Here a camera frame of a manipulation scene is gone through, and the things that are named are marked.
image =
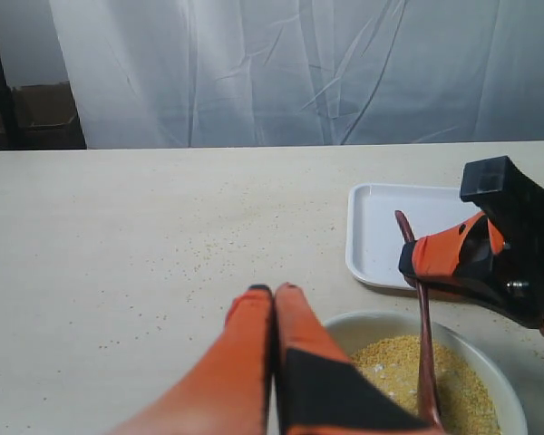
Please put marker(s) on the dark brown wooden spoon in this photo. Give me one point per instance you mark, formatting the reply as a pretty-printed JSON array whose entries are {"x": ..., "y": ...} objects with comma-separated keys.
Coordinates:
[{"x": 428, "y": 398}]

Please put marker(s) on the white rectangular plastic tray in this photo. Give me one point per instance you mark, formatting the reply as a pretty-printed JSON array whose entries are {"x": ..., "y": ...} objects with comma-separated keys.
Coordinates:
[{"x": 373, "y": 239}]

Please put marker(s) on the white fabric backdrop curtain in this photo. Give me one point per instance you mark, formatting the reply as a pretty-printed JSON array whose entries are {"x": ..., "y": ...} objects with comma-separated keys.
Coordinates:
[{"x": 186, "y": 74}]

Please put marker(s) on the white ceramic bowl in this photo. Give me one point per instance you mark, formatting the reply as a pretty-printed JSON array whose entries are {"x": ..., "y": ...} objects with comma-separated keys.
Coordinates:
[{"x": 354, "y": 331}]

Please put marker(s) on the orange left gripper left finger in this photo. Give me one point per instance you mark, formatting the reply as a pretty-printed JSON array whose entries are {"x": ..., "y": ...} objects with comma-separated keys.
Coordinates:
[{"x": 227, "y": 391}]

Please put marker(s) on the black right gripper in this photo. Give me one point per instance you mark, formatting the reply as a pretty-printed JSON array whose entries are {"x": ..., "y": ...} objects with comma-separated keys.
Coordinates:
[{"x": 513, "y": 206}]

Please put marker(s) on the tan granular powder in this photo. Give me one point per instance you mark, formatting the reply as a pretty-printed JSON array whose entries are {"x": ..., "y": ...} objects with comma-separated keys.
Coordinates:
[{"x": 392, "y": 366}]

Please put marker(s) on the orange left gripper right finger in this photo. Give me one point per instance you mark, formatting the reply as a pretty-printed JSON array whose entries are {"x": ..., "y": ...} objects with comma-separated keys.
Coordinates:
[{"x": 319, "y": 391}]

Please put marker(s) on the brown cardboard box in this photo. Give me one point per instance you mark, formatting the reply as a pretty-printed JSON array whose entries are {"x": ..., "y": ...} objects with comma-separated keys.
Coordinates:
[{"x": 48, "y": 118}]

